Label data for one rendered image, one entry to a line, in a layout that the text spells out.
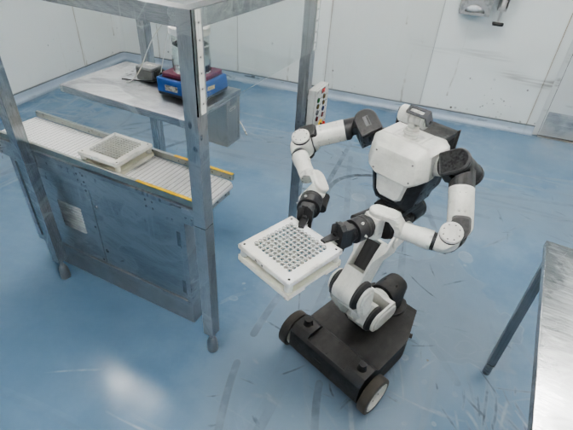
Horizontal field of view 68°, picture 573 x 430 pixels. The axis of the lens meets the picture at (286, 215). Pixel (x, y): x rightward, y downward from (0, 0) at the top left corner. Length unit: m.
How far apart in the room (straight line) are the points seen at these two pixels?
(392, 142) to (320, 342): 1.09
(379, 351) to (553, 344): 0.92
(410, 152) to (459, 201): 0.26
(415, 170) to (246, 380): 1.35
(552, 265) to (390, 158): 0.77
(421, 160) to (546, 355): 0.75
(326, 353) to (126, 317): 1.17
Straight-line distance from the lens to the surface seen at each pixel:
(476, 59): 5.31
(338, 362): 2.21
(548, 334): 1.70
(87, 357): 2.58
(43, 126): 2.77
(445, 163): 1.66
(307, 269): 1.34
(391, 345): 2.36
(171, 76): 1.77
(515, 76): 5.38
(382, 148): 1.72
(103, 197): 2.39
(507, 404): 2.60
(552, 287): 1.89
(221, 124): 1.87
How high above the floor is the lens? 1.98
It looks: 37 degrees down
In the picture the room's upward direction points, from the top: 4 degrees clockwise
